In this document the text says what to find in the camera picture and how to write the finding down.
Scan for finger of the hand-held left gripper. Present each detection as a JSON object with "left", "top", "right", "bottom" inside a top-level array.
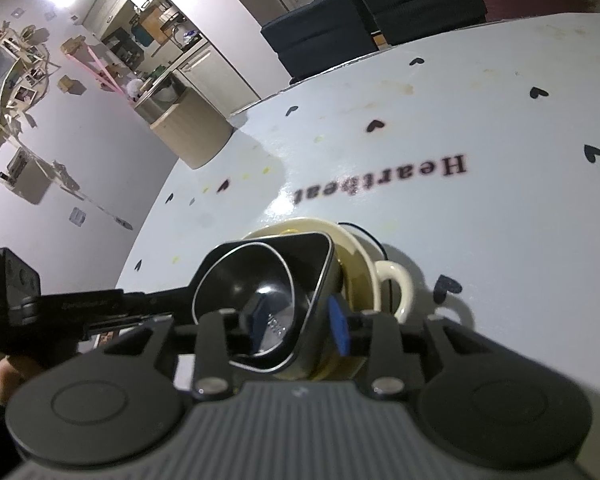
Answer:
[{"left": 144, "top": 284, "right": 199, "bottom": 317}]

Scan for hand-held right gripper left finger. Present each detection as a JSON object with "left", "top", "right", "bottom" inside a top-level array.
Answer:
[{"left": 87, "top": 304, "right": 271, "bottom": 401}]

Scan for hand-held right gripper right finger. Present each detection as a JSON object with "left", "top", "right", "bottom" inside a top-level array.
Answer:
[{"left": 327, "top": 295, "right": 477, "bottom": 402}]

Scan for rounded steel bowl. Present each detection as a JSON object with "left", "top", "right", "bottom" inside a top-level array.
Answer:
[{"left": 192, "top": 231, "right": 345, "bottom": 381}]

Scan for cream bowl with handles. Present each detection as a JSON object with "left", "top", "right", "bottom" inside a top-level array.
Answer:
[{"left": 239, "top": 217, "right": 416, "bottom": 381}]

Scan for person's left hand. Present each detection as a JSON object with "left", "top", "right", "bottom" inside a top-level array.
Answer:
[{"left": 0, "top": 354, "right": 46, "bottom": 406}]

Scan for beige bin with steel lid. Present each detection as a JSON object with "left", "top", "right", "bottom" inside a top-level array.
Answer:
[{"left": 134, "top": 72, "right": 234, "bottom": 170}]

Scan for light blue heart-print tablecloth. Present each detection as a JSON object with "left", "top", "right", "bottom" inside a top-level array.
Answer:
[{"left": 112, "top": 9, "right": 600, "bottom": 480}]

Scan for white lower kitchen cabinets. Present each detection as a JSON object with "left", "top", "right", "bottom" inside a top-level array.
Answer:
[{"left": 172, "top": 42, "right": 261, "bottom": 116}]

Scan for pink ribbons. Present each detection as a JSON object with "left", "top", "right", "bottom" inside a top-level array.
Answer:
[{"left": 67, "top": 42, "right": 136, "bottom": 106}]

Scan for dark blue armchair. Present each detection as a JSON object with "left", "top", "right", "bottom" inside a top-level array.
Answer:
[
  {"left": 260, "top": 0, "right": 366, "bottom": 81},
  {"left": 354, "top": 0, "right": 486, "bottom": 46}
]

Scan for wooden wall box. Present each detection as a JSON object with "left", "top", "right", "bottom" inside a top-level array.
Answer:
[{"left": 0, "top": 147, "right": 49, "bottom": 206}]

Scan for wooden wall decoration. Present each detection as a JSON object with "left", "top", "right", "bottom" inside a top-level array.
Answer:
[{"left": 0, "top": 19, "right": 51, "bottom": 151}]

